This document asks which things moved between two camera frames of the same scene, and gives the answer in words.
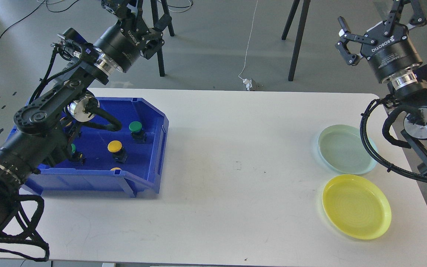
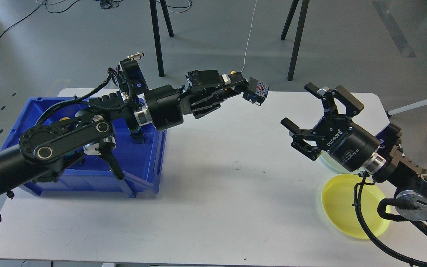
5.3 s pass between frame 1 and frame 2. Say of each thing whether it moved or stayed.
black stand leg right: stayed
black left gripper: moved
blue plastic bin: stayed
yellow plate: stayed
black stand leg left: stayed
